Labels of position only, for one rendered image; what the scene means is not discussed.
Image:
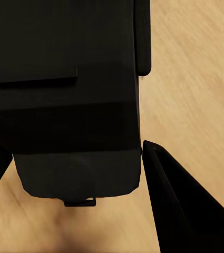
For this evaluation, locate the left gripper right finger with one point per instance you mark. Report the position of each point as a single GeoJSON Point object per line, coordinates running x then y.
{"type": "Point", "coordinates": [188, 219]}

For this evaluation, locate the digital camera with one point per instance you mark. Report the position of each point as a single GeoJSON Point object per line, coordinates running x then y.
{"type": "Point", "coordinates": [69, 95]}

